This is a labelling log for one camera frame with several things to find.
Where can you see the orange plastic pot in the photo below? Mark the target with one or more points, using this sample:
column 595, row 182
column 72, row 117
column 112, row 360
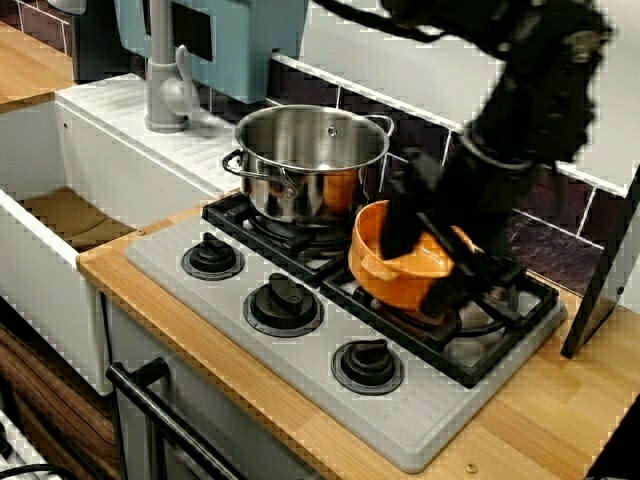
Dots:
column 390, row 290

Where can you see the grey oven door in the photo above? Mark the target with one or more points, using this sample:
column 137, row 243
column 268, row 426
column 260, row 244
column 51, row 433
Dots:
column 200, row 400

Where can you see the black burner grate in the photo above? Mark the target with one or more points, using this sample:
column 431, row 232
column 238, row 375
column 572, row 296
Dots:
column 280, row 240
column 445, row 335

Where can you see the grey toy stove top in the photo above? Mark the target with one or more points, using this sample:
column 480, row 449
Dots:
column 300, row 350

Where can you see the white toy sink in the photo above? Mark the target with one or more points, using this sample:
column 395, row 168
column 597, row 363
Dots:
column 125, row 165

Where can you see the wooden kitchen countertop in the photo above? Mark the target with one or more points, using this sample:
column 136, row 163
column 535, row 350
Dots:
column 525, row 430

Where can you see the black side panel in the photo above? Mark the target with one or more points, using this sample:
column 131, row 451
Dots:
column 600, row 280

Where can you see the stainless steel pot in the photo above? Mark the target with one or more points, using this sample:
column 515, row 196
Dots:
column 310, row 145

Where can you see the blue-grey toy appliance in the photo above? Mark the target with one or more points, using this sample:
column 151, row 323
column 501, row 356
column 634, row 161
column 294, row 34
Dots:
column 240, row 45

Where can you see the silver metal frame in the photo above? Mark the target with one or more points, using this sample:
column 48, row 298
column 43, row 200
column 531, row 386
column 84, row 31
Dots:
column 20, row 450

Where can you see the black stove knob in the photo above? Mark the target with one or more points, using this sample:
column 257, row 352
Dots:
column 367, row 365
column 282, row 302
column 212, row 255

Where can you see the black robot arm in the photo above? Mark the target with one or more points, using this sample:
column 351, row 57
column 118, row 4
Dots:
column 540, row 100

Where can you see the grey toy faucet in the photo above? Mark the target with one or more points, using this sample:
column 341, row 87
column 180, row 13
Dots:
column 160, row 75

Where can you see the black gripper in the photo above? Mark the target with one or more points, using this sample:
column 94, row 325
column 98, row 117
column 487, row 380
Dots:
column 480, row 205

